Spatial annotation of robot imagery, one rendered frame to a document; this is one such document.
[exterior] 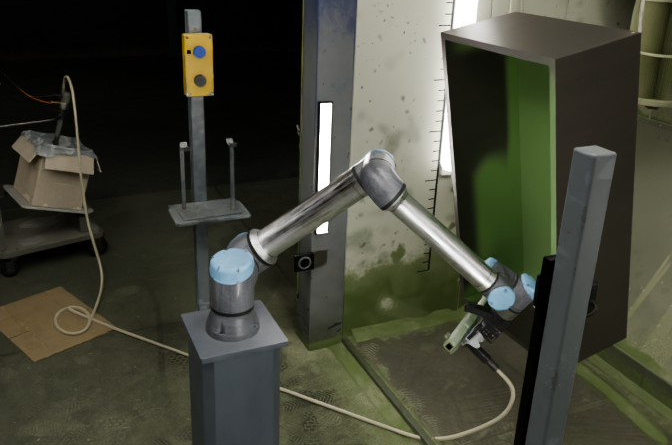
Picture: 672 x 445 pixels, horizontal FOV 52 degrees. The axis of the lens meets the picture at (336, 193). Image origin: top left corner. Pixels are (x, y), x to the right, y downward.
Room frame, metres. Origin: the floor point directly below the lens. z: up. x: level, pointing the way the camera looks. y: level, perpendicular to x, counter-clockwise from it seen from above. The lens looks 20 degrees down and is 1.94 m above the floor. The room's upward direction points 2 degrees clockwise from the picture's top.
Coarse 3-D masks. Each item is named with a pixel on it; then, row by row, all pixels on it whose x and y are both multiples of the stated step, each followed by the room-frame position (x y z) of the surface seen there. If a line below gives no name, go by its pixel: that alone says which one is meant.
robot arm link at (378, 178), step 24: (384, 168) 2.10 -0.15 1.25; (384, 192) 2.04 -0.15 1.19; (408, 216) 2.04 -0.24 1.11; (432, 216) 2.07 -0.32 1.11; (432, 240) 2.03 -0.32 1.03; (456, 240) 2.05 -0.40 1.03; (456, 264) 2.03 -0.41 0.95; (480, 264) 2.04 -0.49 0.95; (480, 288) 2.03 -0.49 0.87; (504, 288) 2.00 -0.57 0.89
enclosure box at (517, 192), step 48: (480, 48) 2.37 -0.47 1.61; (528, 48) 2.20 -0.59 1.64; (576, 48) 2.12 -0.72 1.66; (624, 48) 2.17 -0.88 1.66; (480, 96) 2.68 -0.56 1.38; (528, 96) 2.71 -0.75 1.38; (576, 96) 2.09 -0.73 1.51; (624, 96) 2.19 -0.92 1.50; (480, 144) 2.69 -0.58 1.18; (528, 144) 2.73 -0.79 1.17; (576, 144) 2.11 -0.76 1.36; (624, 144) 2.21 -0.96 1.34; (480, 192) 2.70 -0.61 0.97; (528, 192) 2.76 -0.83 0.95; (624, 192) 2.23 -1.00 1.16; (480, 240) 2.72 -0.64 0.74; (528, 240) 2.79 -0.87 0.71; (624, 240) 2.25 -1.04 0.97; (624, 288) 2.28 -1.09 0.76; (528, 336) 2.39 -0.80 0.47; (624, 336) 2.30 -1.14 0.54
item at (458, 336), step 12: (480, 300) 2.52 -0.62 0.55; (468, 312) 2.41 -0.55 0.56; (468, 324) 2.30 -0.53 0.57; (444, 336) 2.20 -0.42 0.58; (456, 336) 2.19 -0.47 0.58; (456, 348) 2.15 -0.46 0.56; (468, 348) 2.23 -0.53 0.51; (480, 348) 2.22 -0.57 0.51; (480, 360) 2.20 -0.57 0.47; (492, 360) 2.20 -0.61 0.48
